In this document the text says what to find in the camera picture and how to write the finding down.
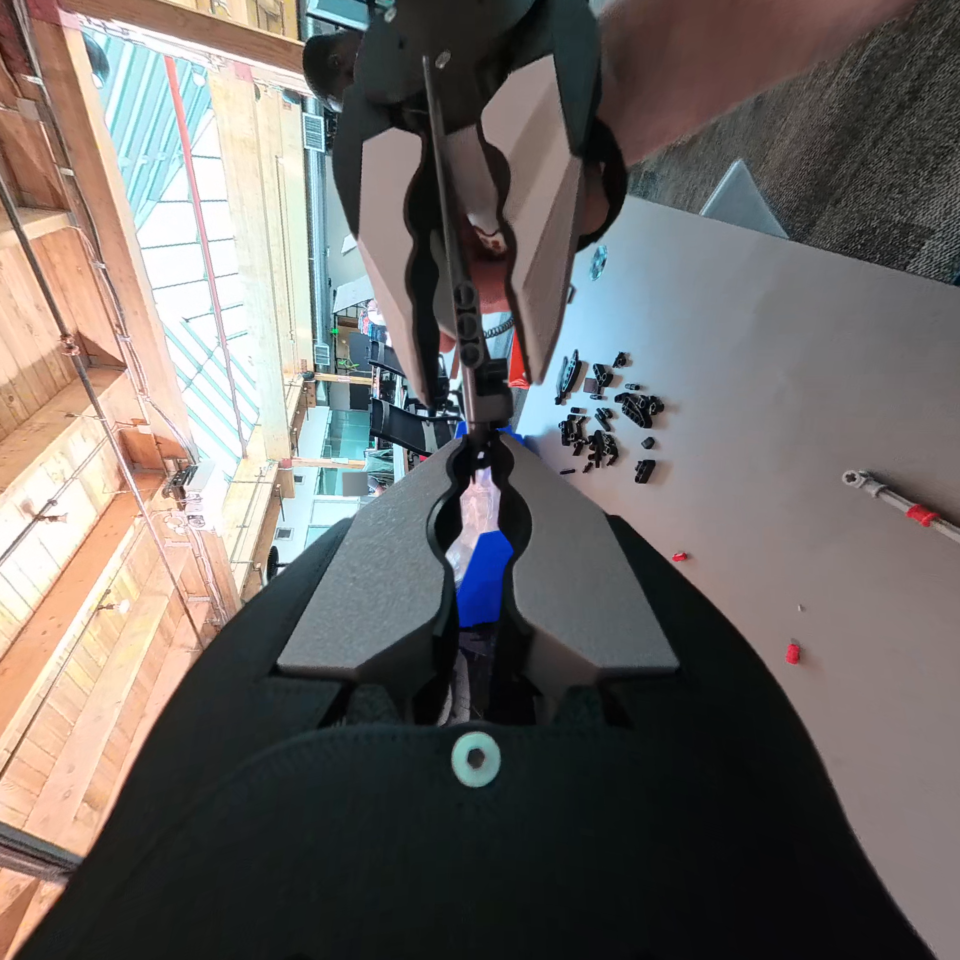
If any blue plastic bin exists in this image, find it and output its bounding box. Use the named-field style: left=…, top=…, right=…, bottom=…
left=452, top=423, right=520, bottom=630

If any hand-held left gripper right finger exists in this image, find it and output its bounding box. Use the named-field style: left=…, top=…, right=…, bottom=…
left=489, top=433, right=681, bottom=705

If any person's right hand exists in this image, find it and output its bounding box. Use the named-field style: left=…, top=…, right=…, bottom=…
left=582, top=163, right=612, bottom=235

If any black hanging light bar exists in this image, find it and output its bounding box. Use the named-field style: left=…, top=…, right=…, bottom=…
left=0, top=819, right=85, bottom=880

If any person's right forearm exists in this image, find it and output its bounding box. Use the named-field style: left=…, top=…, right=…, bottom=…
left=598, top=0, right=922, bottom=172

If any dark grey lego wing assembly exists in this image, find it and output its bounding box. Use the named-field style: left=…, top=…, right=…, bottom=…
left=420, top=54, right=519, bottom=481

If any pile of black lego pieces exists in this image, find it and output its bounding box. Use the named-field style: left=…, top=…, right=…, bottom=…
left=553, top=347, right=669, bottom=487

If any clear plastic bag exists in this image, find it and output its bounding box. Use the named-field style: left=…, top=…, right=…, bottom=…
left=446, top=468, right=502, bottom=582

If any black office chair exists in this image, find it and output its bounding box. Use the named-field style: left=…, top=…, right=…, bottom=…
left=367, top=396, right=460, bottom=460

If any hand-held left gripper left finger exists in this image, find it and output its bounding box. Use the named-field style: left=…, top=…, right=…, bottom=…
left=276, top=438, right=472, bottom=712

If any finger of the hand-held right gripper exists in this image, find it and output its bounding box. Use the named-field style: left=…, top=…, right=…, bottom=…
left=357, top=127, right=447, bottom=412
left=478, top=52, right=589, bottom=387

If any grey lego axle red bush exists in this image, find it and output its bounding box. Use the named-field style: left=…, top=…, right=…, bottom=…
left=841, top=467, right=960, bottom=546

